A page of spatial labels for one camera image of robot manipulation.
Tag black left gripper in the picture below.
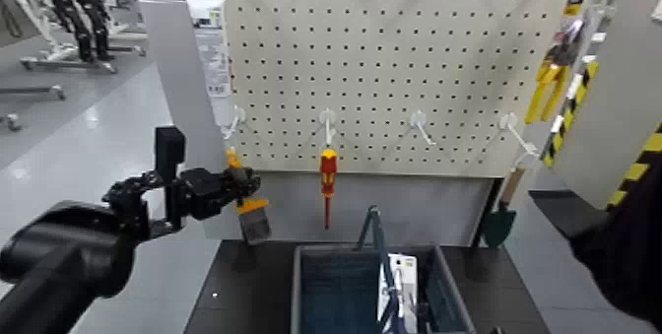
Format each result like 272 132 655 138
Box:
180 167 262 222

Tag yellow paint brush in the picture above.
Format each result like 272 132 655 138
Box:
225 148 273 245

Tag grey plastic crate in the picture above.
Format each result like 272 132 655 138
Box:
290 243 477 334

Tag white pegboard hook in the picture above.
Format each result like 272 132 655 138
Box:
498 112 540 158
222 106 247 142
318 107 339 149
409 109 436 147

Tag red yellow screwdriver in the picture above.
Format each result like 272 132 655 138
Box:
318 147 339 232

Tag grey side panel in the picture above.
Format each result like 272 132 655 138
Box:
138 0 244 241

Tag white printed paper label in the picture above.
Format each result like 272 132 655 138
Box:
184 0 233 100

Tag white packaged box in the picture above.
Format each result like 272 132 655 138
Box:
376 252 419 334

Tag white perforated pegboard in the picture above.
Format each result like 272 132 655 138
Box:
204 0 583 178

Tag grey wheeled base bar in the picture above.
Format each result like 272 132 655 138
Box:
0 85 67 101

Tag white wheeled stand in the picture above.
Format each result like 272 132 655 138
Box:
0 0 149 75

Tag black humanoid robot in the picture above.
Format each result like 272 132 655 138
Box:
36 0 116 63

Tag grey panel with hazard tape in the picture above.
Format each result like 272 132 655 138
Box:
548 0 662 211

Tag packaged yellow handled pliers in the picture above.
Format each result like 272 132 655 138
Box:
523 17 588 125

